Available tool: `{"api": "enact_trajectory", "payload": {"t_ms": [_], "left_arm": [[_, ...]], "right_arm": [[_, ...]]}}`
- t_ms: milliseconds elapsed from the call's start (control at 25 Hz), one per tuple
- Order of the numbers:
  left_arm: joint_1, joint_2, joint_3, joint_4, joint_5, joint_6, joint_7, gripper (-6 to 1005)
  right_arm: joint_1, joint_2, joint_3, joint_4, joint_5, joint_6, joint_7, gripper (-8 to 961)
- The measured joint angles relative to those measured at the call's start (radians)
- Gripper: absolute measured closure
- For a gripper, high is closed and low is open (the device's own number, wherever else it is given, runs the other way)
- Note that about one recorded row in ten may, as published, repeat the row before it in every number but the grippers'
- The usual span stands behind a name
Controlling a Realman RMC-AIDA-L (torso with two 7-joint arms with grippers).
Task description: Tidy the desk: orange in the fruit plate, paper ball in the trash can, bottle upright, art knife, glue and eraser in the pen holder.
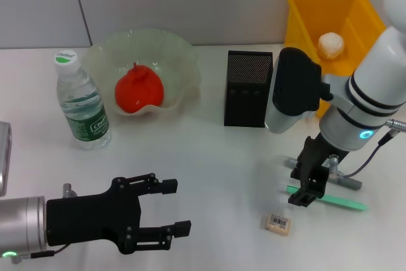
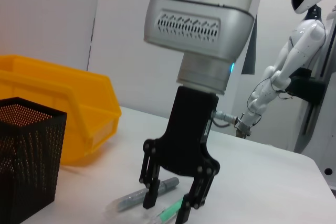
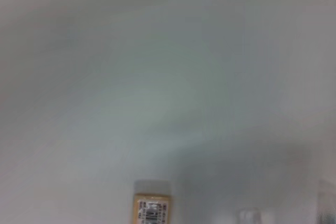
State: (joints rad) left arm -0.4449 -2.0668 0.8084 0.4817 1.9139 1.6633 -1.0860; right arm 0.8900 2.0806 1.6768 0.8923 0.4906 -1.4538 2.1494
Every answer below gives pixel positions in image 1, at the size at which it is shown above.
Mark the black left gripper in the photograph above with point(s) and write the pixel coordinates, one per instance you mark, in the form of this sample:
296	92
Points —
92	217

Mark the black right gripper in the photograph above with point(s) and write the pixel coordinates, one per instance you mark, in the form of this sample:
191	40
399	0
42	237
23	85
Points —
312	156

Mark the green pen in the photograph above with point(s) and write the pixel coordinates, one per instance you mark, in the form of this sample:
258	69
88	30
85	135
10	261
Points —
342	202

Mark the red pumpkin toy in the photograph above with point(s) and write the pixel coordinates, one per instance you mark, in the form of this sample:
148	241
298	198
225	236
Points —
139	90

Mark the clear green-label water bottle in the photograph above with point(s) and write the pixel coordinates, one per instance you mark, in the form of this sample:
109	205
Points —
82	103

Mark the white paper ball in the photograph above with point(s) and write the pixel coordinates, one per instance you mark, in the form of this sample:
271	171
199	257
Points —
331	45

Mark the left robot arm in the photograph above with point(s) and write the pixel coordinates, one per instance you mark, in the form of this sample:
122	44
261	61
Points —
22	223

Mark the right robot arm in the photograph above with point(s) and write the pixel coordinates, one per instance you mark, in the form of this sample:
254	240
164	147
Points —
374	77

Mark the beige eraser with barcode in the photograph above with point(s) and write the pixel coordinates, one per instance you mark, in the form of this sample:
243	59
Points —
278	225

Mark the grey pen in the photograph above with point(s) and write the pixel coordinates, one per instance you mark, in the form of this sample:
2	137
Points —
352	183

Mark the black mesh pen holder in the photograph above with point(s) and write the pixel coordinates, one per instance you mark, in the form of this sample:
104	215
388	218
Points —
247	103

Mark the pale green glass fruit bowl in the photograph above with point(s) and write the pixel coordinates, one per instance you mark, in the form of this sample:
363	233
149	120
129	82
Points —
171	58

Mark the yellow plastic bin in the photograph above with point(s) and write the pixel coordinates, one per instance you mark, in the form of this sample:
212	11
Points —
304	14

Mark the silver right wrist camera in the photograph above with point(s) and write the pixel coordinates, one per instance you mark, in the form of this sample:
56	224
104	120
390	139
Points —
292	87

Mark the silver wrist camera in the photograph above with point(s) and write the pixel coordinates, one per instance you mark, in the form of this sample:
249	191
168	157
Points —
4	156
292	87

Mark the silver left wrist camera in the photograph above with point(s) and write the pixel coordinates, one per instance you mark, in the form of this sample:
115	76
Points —
4	156

